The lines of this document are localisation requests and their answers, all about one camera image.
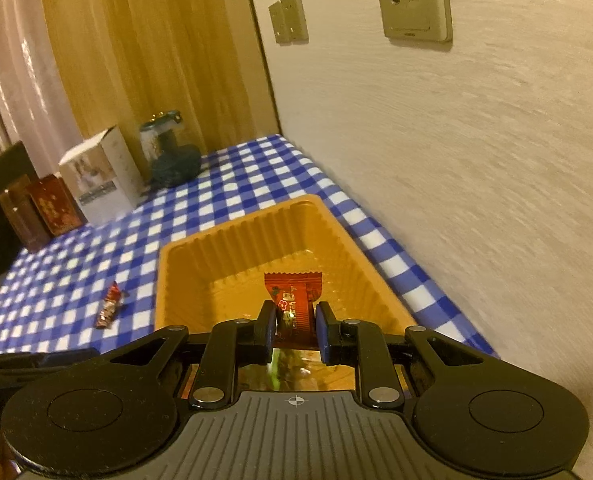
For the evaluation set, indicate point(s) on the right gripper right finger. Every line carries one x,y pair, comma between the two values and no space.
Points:
361,345

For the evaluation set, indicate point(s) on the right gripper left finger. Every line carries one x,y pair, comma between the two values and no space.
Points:
219,355

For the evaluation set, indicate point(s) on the red snack packet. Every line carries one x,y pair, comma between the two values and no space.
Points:
294,295

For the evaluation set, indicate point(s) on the red patterned candy small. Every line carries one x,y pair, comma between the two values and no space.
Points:
110,305

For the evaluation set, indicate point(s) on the yellow green snack packet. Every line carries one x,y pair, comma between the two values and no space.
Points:
295,370

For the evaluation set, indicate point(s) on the orange plastic tray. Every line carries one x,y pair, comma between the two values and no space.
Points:
218,275

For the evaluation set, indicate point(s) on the blue white checkered tablecloth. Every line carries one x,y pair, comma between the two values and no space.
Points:
50,300

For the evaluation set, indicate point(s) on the green glass jar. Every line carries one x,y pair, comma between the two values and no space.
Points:
172,162

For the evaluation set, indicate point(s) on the red chinese gift box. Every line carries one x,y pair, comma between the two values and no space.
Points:
55,205

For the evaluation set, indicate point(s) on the brown metal thermos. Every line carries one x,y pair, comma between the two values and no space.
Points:
19,209

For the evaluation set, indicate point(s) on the white product box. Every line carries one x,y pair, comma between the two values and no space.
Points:
102,176

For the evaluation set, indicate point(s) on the beige curtain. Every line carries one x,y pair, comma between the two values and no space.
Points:
34,108

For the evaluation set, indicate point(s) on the wooden door panel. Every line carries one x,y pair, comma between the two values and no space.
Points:
122,61

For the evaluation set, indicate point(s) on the double wall switch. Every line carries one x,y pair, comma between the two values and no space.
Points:
288,22

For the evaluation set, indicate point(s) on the wall socket plate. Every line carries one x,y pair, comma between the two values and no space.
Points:
412,0

